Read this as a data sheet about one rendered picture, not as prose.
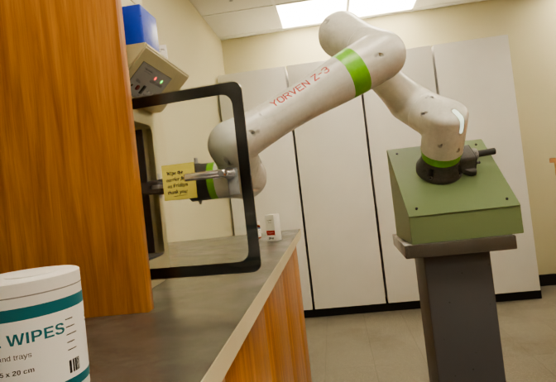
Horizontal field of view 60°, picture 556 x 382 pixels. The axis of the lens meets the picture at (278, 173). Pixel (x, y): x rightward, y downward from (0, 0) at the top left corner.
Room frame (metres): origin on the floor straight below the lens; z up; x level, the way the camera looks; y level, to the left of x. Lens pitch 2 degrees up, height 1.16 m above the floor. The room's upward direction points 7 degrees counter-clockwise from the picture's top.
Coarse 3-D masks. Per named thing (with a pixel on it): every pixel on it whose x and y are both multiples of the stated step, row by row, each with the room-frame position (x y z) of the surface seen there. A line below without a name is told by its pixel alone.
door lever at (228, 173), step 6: (228, 168) 0.99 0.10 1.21; (186, 174) 0.97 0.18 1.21; (192, 174) 0.96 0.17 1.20; (198, 174) 0.96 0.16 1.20; (204, 174) 0.96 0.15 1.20; (210, 174) 0.95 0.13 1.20; (216, 174) 0.95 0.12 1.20; (222, 174) 0.94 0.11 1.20; (228, 174) 0.98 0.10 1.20; (234, 174) 0.99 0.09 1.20; (186, 180) 0.97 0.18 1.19; (192, 180) 0.97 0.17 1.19
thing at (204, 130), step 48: (144, 96) 1.04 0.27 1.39; (192, 96) 1.01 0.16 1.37; (240, 96) 0.99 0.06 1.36; (144, 144) 1.04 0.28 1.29; (192, 144) 1.01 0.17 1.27; (240, 144) 0.99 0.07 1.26; (144, 192) 1.04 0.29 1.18; (240, 192) 0.99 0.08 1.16; (192, 240) 1.02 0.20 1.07; (240, 240) 0.99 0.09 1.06
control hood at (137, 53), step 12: (132, 48) 1.05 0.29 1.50; (144, 48) 1.05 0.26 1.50; (132, 60) 1.05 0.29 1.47; (144, 60) 1.08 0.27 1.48; (156, 60) 1.13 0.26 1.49; (168, 60) 1.18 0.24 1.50; (132, 72) 1.07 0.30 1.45; (168, 72) 1.22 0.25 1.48; (180, 72) 1.29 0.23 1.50; (168, 84) 1.27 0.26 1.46; (180, 84) 1.34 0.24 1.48
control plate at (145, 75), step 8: (144, 64) 1.09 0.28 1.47; (136, 72) 1.08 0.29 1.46; (144, 72) 1.11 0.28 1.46; (152, 72) 1.15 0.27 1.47; (160, 72) 1.18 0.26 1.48; (136, 80) 1.11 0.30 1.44; (144, 80) 1.14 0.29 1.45; (152, 80) 1.18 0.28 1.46; (160, 80) 1.21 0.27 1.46; (168, 80) 1.25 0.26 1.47; (152, 88) 1.21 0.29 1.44; (160, 88) 1.25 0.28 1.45; (136, 96) 1.16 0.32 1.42
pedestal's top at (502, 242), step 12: (396, 240) 1.64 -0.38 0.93; (456, 240) 1.44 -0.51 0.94; (468, 240) 1.42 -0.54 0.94; (480, 240) 1.42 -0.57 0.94; (492, 240) 1.41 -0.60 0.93; (504, 240) 1.41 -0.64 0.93; (408, 252) 1.44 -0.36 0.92; (420, 252) 1.44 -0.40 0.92; (432, 252) 1.44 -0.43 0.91; (444, 252) 1.43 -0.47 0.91; (456, 252) 1.43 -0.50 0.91; (468, 252) 1.42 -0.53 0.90
